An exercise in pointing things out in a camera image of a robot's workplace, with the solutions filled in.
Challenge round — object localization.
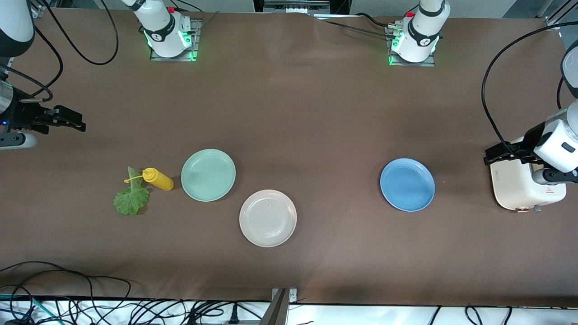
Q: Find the green lettuce leaf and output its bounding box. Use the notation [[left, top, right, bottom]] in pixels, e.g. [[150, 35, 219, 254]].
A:
[[112, 166, 150, 216]]

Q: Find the beige plate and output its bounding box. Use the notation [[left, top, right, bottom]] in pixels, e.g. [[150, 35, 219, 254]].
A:
[[239, 189, 298, 248]]

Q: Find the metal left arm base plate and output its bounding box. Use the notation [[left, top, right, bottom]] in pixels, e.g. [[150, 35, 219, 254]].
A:
[[387, 25, 436, 67]]

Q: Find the aluminium rail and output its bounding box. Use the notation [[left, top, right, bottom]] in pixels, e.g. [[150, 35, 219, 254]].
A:
[[537, 0, 578, 31]]

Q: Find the white power strip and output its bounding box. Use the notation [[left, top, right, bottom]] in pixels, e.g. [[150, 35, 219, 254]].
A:
[[263, 0, 330, 14]]

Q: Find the cream white toaster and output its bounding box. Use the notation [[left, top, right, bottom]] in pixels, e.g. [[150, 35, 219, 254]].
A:
[[490, 138, 567, 213]]

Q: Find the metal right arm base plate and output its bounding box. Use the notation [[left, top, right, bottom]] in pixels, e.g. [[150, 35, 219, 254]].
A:
[[150, 18, 202, 62]]

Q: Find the yellow squeeze bottle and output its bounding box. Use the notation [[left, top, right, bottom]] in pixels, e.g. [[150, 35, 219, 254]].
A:
[[124, 167, 175, 192]]

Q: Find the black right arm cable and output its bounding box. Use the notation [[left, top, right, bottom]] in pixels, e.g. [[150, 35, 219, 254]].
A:
[[32, 0, 119, 98]]

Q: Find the blue plate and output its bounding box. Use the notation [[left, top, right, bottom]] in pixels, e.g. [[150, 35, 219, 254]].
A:
[[380, 158, 436, 212]]

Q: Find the grey metal post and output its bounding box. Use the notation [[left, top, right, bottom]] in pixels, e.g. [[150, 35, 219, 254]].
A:
[[264, 288, 298, 325]]

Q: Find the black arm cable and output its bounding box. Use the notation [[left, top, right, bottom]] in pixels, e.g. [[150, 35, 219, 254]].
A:
[[32, 0, 119, 98], [481, 20, 578, 149]]

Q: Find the green plate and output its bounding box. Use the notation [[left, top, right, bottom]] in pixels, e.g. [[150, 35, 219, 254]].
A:
[[181, 149, 237, 202]]

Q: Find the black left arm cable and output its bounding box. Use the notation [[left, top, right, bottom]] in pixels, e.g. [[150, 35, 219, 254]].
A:
[[481, 20, 578, 149]]

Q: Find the teal cable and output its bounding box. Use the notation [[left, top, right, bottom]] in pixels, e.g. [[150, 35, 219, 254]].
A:
[[0, 293, 50, 322]]

